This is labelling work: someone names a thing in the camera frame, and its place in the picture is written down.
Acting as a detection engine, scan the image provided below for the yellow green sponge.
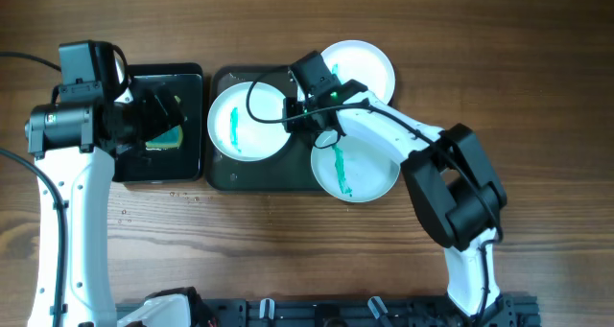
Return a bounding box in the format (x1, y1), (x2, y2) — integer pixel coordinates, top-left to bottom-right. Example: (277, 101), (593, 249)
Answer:
(144, 95), (184, 151)

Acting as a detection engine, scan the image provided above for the white plate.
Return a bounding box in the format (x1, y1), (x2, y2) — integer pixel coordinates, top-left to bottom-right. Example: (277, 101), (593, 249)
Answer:
(207, 82), (290, 162)
(306, 40), (396, 105)
(311, 130), (400, 203)

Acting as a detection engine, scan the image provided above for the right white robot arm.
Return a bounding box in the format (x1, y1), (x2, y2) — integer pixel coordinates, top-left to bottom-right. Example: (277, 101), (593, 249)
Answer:
(282, 81), (508, 322)

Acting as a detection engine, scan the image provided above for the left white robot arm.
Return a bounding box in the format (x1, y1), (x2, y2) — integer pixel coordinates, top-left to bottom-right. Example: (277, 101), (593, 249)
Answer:
(26, 82), (185, 326)

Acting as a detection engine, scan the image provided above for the small black tray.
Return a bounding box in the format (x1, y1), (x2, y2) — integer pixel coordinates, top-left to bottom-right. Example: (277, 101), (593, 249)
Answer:
(113, 62), (208, 184)

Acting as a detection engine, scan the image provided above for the white plate top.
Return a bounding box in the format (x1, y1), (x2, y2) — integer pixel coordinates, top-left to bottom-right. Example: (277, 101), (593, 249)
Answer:
(306, 40), (396, 105)

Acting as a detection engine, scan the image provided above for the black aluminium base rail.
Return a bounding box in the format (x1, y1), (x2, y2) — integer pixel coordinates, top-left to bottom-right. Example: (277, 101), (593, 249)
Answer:
(196, 294), (542, 327)

